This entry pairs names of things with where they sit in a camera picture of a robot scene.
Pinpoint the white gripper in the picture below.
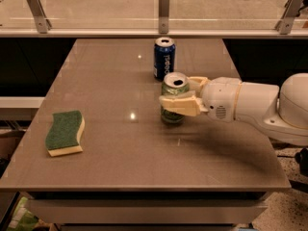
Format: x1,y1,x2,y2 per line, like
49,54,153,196
159,76,242,122

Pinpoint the green soda can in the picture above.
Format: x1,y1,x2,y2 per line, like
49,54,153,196
161,72,190,124

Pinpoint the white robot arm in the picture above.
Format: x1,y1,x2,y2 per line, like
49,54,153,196
160,72,308,146

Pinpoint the blue Pepsi can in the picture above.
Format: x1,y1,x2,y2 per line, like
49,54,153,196
154,37,176,80

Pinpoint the green and yellow sponge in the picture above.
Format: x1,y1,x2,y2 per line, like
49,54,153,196
45,111,85,157

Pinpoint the glass railing panel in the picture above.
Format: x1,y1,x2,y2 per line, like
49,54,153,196
0,0,308,32

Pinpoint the green bag under table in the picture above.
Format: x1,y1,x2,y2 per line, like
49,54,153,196
6,197,39,231

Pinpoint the middle metal railing bracket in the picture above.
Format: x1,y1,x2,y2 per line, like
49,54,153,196
158,0,170,34

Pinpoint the metal railing bracket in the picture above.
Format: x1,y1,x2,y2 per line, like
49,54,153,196
275,0,304,35
26,0,52,34
158,0,170,34

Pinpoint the right metal railing bracket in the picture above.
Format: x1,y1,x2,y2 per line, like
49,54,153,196
275,0,304,35

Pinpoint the left metal railing bracket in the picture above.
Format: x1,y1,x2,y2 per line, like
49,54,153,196
26,0,52,34

